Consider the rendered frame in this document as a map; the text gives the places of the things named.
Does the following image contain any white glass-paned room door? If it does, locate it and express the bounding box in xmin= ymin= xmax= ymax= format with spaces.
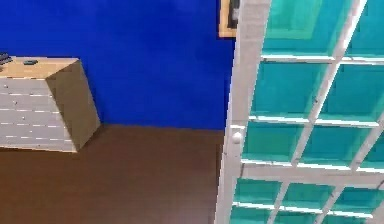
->
xmin=213 ymin=0 xmax=384 ymax=224

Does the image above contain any wooden chest of drawers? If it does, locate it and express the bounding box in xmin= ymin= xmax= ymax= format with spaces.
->
xmin=0 ymin=56 xmax=102 ymax=154

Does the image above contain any wooden framed wall picture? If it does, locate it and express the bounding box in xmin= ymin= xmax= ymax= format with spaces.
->
xmin=218 ymin=0 xmax=241 ymax=38

